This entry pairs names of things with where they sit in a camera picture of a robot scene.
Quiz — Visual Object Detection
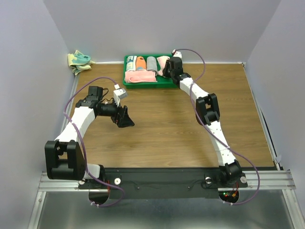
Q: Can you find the green plastic tray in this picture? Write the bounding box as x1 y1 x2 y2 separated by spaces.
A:
123 53 176 89

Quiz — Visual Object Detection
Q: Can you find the grey rolled towel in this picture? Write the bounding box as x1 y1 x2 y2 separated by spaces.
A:
146 56 158 75

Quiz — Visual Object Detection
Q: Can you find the yellow green towel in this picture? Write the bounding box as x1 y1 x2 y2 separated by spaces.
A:
67 50 96 76

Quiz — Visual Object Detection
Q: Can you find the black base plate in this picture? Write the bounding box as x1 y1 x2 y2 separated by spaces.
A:
78 167 248 207

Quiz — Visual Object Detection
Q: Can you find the aluminium frame rail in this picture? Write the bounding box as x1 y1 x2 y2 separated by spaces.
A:
36 63 294 229

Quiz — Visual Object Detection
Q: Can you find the pink rolled towel in tray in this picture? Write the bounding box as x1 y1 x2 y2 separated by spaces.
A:
124 70 157 83

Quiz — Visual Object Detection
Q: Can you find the white green rolled towel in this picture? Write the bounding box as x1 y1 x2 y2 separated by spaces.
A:
125 55 137 72

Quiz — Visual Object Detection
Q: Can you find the orange rolled towel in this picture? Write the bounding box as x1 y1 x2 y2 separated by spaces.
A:
136 56 146 71

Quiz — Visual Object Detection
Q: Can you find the pink towel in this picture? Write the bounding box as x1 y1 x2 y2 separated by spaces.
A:
124 70 157 83
157 56 170 76

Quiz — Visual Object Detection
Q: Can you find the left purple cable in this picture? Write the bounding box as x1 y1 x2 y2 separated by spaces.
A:
63 76 125 208

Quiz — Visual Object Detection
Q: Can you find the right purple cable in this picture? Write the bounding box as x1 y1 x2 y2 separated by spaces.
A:
172 49 261 206

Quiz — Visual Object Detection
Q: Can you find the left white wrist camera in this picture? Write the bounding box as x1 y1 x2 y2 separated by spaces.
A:
113 84 128 107

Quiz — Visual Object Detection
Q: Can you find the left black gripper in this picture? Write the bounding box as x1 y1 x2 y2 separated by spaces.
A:
98 96 134 128

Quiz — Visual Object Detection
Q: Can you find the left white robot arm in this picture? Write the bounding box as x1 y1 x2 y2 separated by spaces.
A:
44 85 134 188

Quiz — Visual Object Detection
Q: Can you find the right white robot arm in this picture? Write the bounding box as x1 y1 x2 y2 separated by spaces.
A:
163 57 242 186

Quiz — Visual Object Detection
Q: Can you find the purple cable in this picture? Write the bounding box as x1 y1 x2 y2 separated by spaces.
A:
63 76 125 208
172 49 261 206

